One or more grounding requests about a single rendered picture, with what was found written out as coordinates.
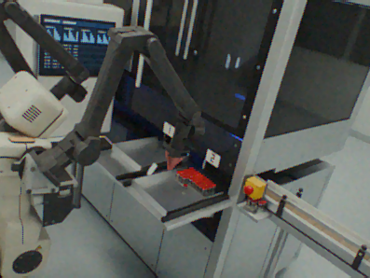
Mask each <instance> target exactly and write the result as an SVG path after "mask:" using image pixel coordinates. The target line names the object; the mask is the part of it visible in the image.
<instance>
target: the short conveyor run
mask: <svg viewBox="0 0 370 278"><path fill-rule="evenodd" d="M267 182H268V183H269V185H268V187H267V193H266V195H265V197H261V199H262V201H265V202H266V203H265V209H266V210H268V211H269V212H271V213H272V217H271V218H270V219H269V220H270V221H272V222H274V223H276V225H279V227H281V228H283V229H285V231H287V232H288V233H290V234H292V236H294V237H295V238H296V239H298V241H301V243H304V244H305V245H307V246H308V247H309V248H311V249H312V250H314V251H315V252H316V253H318V254H319V255H321V256H322V257H324V258H325V259H327V260H328V261H329V262H331V263H332V264H334V265H335V266H336V267H338V268H339V269H341V270H342V271H343V272H344V273H346V274H347V275H349V276H350V277H352V278H370V242H369V241H367V240H366V239H365V238H363V236H360V235H359V234H357V233H355V232H354V231H352V230H351V229H348V228H347V227H345V226H343V225H341V224H340V223H339V222H337V221H336V220H334V219H333V218H332V217H329V216H328V215H326V214H324V213H323V212H321V211H319V210H318V209H316V208H314V207H313V206H311V205H310V204H308V203H306V202H304V201H303V200H300V198H301V197H302V193H301V192H303V190H304V189H302V188H300V189H299V190H298V191H299V192H298V191H297V193H296V195H294V194H292V193H290V192H289V191H287V190H286V189H284V188H282V187H280V186H278V185H276V184H275V183H274V182H272V181H271V180H267Z"/></svg>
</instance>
